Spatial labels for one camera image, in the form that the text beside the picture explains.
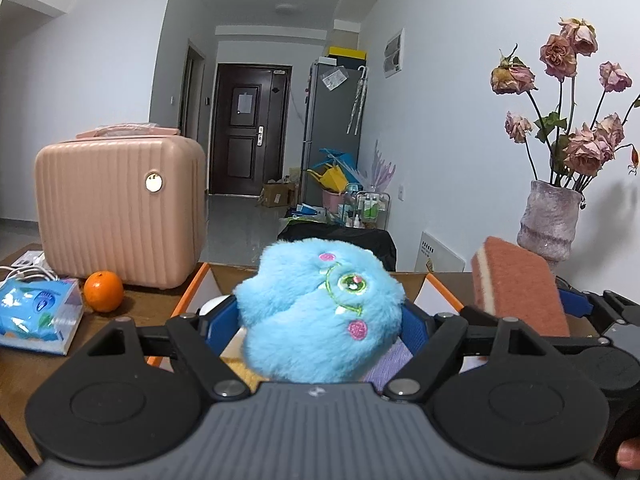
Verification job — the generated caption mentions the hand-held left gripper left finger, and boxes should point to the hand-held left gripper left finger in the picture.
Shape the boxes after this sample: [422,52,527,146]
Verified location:
[87,296,253,402]

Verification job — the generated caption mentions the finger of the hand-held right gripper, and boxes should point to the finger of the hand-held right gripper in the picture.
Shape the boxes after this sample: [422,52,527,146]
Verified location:
[460,306,609,356]
[557,282,640,322]

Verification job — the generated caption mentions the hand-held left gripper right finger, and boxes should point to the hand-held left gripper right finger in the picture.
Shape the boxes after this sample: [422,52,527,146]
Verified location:
[382,302,551,403]

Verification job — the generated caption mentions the orange-edged cardboard box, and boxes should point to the orange-edged cardboard box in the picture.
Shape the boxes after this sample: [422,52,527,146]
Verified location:
[146,261,601,392]

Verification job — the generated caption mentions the purple ribbed cloth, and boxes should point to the purple ribbed cloth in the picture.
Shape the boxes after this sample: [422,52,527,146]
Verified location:
[365,345,416,392]

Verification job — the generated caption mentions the orange pink sponge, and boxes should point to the orange pink sponge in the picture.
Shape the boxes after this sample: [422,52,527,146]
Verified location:
[471,236,571,339]

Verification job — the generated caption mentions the blue plush toy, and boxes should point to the blue plush toy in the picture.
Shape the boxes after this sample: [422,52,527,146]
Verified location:
[234,239,407,385]

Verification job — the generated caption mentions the person's right hand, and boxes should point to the person's right hand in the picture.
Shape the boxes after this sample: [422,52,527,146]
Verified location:
[616,438,640,469]

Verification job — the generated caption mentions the white flat panel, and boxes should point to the white flat panel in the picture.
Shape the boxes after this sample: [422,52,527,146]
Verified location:
[415,231,467,275]

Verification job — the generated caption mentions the pink textured vase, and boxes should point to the pink textured vase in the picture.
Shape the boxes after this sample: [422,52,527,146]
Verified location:
[516,180,585,274]

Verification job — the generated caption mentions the orange fruit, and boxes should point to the orange fruit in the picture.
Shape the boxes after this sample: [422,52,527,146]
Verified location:
[83,270,125,314]

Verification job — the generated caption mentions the metal cart with bottles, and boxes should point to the metal cart with bottles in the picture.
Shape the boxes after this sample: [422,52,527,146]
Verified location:
[345,190,391,231]

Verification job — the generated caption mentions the small brown shipping box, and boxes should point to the small brown shipping box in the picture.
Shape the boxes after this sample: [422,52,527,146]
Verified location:
[257,182,296,210]

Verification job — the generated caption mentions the colourful paper pile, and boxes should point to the colourful paper pile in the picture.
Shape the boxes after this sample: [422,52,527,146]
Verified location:
[285,203,329,225]

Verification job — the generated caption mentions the dried pink rose bunch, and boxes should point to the dried pink rose bunch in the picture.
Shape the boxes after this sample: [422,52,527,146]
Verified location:
[490,17,640,192]

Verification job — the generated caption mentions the pink bucket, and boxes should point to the pink bucket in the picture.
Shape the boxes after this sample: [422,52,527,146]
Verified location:
[322,189,346,216]

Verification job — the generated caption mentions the purple feather decoration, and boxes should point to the purple feather decoration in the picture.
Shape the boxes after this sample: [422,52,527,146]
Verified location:
[370,139,399,194]

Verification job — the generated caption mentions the pink ribbed suitcase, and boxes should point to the pink ribbed suitcase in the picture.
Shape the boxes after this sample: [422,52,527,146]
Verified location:
[34,122,208,290]

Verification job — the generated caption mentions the dark brown entrance door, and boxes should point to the dark brown entrance door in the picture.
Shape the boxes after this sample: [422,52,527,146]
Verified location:
[210,63,293,196]

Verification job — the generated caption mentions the blue tissue pack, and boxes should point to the blue tissue pack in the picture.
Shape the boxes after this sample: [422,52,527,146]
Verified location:
[0,278,85,356]

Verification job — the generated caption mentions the blue plastic stool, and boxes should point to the blue plastic stool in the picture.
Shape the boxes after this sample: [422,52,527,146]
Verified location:
[319,147,359,181]

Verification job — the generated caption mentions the white charger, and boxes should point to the white charger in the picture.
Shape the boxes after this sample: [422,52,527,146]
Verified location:
[10,251,49,270]

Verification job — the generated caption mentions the grey refrigerator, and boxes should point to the grey refrigerator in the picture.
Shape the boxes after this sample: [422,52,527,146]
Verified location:
[300,58,369,206]

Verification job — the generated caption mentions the dark framed room door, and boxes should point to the dark framed room door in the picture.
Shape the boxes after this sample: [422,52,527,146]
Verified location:
[180,40,207,144]

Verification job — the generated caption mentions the white folded umbrella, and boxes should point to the white folded umbrella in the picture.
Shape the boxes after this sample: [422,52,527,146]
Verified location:
[346,65,369,136]

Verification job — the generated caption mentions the clear plastic bag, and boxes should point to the clear plastic bag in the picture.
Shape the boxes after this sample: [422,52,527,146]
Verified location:
[320,67,349,92]

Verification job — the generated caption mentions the white electrical panel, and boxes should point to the white electrical panel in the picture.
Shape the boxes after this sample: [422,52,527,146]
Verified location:
[384,29,405,79]

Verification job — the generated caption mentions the yellow flat box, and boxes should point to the yellow flat box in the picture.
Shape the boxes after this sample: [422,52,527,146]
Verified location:
[327,46,369,64]

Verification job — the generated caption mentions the white charging cable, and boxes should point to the white charging cable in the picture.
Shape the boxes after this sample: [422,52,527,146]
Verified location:
[0,262,61,286]

